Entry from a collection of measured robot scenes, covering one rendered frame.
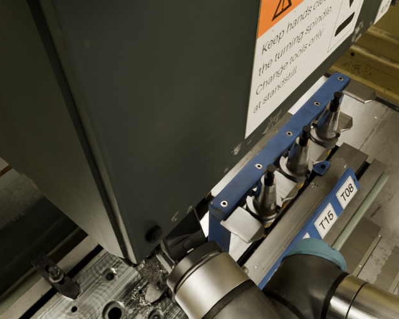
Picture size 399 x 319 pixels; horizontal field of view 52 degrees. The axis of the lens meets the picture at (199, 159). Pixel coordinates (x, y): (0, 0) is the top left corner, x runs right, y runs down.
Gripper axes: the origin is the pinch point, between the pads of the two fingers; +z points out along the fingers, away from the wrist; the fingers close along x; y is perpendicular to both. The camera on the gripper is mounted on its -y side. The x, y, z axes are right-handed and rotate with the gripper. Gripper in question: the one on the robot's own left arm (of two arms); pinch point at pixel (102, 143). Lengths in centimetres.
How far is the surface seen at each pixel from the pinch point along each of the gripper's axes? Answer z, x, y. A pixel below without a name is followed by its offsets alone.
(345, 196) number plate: -14, 55, 52
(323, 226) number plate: -17, 44, 52
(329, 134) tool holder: -8.4, 43.0, 22.2
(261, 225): -14.3, 19.2, 24.1
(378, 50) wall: 13, 100, 44
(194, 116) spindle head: -21.0, -2.1, -26.0
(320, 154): -9.9, 39.4, 24.3
